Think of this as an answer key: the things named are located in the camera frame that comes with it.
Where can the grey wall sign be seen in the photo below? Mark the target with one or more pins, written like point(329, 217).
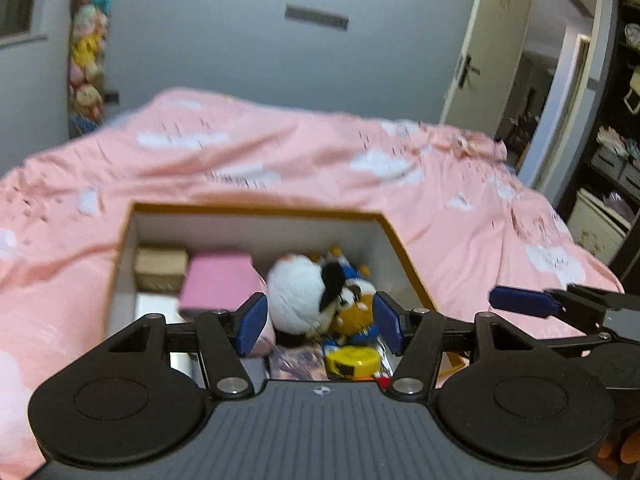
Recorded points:
point(316, 16)

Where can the white glossy case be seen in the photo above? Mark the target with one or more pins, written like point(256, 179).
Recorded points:
point(155, 307)

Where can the beige room door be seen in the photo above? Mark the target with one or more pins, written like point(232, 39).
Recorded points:
point(492, 35)

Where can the white low cabinet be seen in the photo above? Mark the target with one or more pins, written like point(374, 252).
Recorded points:
point(597, 225)

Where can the dark wooden chair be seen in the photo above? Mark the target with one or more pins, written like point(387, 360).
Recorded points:
point(522, 132)

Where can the pink box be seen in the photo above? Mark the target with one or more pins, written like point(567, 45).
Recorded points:
point(215, 282)

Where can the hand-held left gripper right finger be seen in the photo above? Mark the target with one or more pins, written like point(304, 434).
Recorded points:
point(387, 322)

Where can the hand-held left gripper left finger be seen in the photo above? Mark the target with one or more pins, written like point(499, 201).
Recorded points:
point(252, 322)

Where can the white plush toy black ear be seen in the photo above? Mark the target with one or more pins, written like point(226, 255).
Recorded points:
point(295, 295)

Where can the clear column of plush toys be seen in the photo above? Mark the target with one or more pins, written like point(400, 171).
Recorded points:
point(87, 60)

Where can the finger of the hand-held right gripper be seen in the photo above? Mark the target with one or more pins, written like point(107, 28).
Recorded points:
point(575, 344)
point(520, 301)

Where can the orange cardboard box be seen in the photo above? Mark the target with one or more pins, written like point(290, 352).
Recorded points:
point(395, 260)

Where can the brown bear plush blue outfit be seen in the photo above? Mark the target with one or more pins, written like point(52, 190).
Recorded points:
point(357, 310)

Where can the pink cloud printed blanket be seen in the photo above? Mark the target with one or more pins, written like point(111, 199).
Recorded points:
point(300, 160)

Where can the dark wall socket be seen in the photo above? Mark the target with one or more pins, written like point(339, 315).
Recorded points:
point(111, 95)

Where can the yellow tape measure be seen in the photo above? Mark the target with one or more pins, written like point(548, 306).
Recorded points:
point(350, 360)

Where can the person's right hand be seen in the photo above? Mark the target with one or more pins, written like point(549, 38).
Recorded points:
point(625, 452)

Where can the dark storage shelf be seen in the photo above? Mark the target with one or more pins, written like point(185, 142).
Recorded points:
point(612, 160)

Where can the purple illustrated card box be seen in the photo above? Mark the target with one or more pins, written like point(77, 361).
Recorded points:
point(300, 365)

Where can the window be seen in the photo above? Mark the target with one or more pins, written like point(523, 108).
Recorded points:
point(15, 0)

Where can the small beige cardboard box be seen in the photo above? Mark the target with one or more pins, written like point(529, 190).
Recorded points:
point(160, 265)

